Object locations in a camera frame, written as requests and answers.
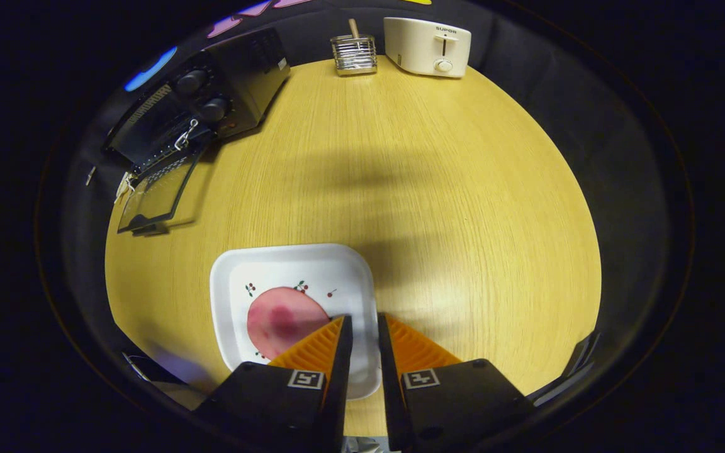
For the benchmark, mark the white square plate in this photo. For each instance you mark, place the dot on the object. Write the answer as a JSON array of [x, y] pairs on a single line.
[[312, 267]]

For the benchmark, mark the pink ham slice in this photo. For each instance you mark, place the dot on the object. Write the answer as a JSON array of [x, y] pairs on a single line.
[[281, 321]]

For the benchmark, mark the white toaster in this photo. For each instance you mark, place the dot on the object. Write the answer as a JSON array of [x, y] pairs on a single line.
[[419, 47]]

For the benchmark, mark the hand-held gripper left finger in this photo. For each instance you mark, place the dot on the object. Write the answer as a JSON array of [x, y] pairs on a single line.
[[343, 377]]

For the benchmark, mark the black toaster oven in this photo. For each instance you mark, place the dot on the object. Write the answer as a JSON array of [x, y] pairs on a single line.
[[243, 82]]

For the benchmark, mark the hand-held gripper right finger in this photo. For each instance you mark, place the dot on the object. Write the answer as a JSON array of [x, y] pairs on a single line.
[[389, 384]]

